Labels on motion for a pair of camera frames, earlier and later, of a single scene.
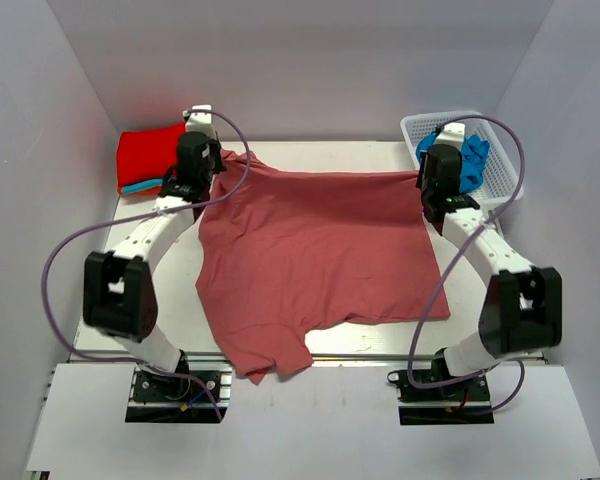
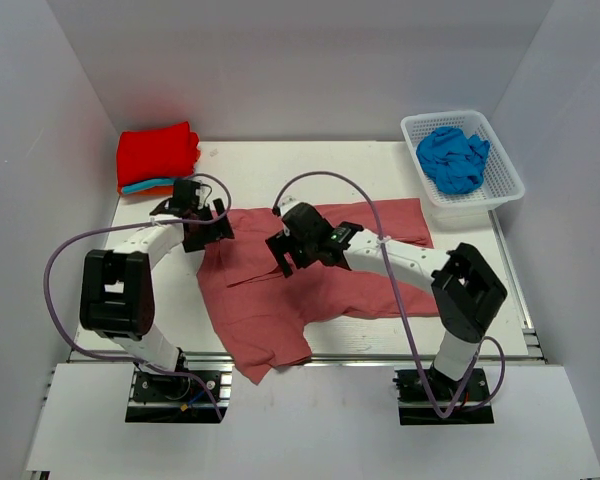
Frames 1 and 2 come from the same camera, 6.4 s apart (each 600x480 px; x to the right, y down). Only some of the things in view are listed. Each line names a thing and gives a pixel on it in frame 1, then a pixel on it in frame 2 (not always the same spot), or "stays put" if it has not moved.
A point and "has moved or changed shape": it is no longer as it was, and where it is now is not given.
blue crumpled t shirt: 473,151 stays put
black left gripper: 213,144 to 216,229
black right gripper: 423,166 to 283,243
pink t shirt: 283,254 has moved or changed shape
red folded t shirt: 148,154 stays put
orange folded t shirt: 146,192 stays put
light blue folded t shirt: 142,185 stays put
